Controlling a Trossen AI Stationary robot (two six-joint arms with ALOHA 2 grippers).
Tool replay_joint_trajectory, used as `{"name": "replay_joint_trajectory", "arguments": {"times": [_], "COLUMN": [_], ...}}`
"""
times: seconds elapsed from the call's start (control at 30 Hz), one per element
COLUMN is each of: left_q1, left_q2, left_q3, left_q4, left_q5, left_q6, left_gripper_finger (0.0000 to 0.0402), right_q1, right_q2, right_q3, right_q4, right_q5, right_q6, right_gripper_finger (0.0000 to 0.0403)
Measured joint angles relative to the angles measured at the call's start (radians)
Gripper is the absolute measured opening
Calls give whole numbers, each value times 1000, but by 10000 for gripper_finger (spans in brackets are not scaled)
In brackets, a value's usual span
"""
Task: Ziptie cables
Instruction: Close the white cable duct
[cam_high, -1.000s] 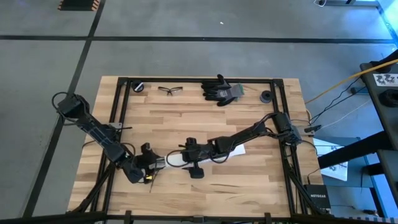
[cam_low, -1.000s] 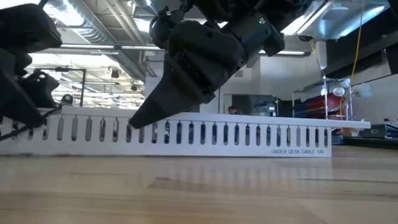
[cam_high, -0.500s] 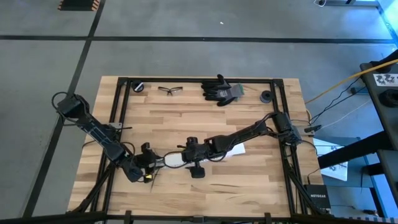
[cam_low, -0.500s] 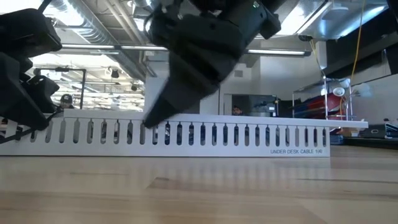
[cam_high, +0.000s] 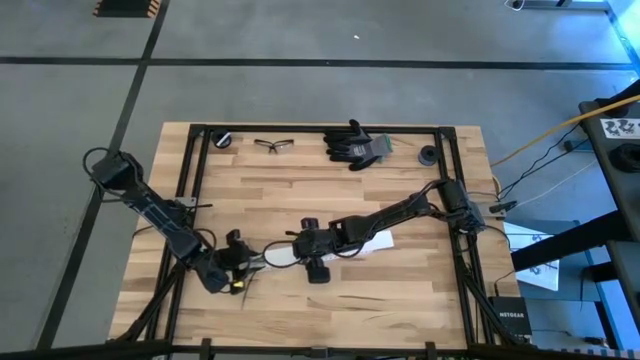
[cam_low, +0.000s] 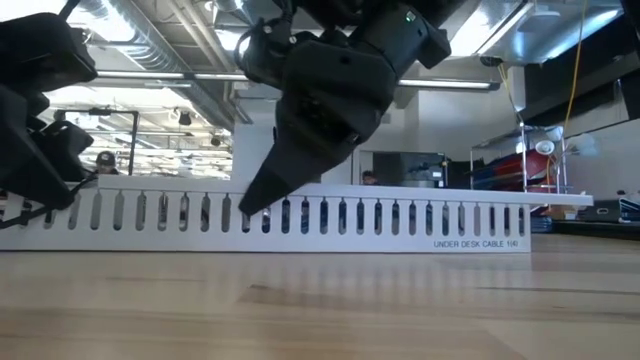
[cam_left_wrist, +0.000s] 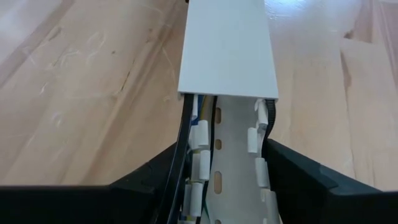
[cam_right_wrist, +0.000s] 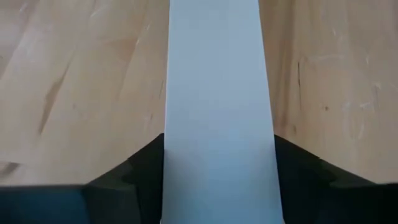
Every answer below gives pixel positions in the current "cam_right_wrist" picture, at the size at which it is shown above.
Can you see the white tray cover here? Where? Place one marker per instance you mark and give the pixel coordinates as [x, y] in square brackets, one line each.
[217, 109]

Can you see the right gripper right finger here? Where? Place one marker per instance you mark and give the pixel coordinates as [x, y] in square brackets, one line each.
[326, 199]

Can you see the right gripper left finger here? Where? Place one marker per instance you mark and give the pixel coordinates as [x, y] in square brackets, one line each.
[124, 193]

